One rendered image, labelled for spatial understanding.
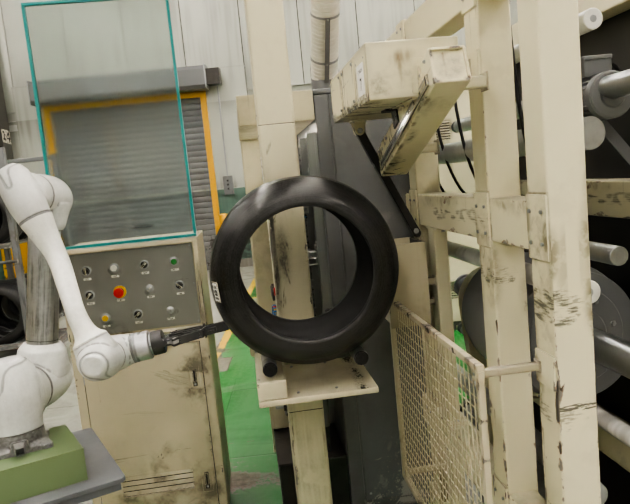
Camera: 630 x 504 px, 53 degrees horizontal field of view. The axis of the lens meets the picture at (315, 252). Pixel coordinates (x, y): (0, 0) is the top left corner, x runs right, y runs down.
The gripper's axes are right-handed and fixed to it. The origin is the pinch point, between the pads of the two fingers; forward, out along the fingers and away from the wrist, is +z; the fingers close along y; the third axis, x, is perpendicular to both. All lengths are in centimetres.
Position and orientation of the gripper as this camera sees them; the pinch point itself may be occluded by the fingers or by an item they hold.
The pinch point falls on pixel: (216, 327)
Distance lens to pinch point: 200.6
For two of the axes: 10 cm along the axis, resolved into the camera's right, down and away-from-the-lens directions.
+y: -1.1, -1.1, 9.9
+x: 2.2, 9.7, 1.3
